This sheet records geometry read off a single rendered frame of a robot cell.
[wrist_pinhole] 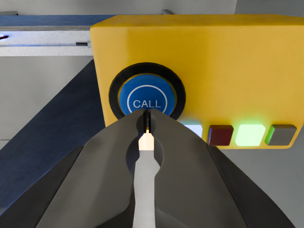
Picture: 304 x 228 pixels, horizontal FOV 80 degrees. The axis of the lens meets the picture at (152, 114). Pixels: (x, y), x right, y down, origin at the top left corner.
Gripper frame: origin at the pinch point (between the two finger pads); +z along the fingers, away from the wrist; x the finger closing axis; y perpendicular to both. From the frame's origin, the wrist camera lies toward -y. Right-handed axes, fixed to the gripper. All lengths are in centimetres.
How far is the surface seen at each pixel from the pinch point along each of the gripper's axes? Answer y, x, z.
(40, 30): -1.9, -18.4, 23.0
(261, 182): 59, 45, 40
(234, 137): 3.5, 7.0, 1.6
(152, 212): 201, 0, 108
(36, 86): 44, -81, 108
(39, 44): 0.3, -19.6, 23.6
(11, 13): -1, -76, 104
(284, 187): 48, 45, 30
